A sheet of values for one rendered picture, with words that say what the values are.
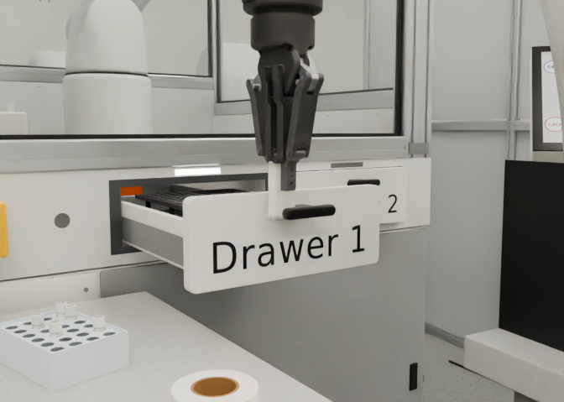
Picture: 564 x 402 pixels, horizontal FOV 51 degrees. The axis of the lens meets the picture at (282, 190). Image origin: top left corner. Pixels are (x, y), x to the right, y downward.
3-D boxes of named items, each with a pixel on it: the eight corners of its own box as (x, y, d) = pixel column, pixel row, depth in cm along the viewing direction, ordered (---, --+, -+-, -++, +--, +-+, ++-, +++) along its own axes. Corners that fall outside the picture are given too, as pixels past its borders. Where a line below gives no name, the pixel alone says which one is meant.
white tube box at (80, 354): (129, 366, 62) (128, 330, 61) (53, 393, 55) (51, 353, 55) (67, 338, 70) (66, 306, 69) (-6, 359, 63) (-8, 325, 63)
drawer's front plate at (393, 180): (406, 221, 122) (407, 167, 121) (290, 235, 105) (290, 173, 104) (399, 220, 123) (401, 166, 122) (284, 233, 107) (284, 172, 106)
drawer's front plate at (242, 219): (378, 263, 83) (380, 185, 82) (190, 294, 67) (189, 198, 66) (370, 260, 85) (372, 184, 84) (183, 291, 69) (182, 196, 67)
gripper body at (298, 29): (236, 17, 70) (236, 96, 71) (276, 5, 63) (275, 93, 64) (288, 23, 74) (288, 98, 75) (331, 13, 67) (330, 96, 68)
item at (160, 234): (362, 251, 84) (362, 208, 83) (195, 277, 69) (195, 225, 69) (224, 216, 117) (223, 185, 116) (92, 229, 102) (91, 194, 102)
